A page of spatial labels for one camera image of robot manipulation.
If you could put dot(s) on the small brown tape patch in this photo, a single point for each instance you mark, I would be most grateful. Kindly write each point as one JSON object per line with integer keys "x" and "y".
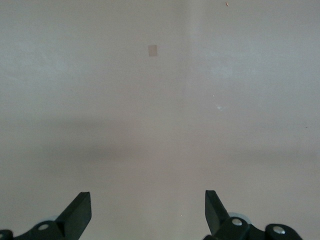
{"x": 152, "y": 50}

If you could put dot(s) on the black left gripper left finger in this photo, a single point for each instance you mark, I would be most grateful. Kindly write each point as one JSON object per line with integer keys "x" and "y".
{"x": 75, "y": 217}

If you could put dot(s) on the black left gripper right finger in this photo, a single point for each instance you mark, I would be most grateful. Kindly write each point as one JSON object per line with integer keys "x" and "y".
{"x": 215, "y": 215}

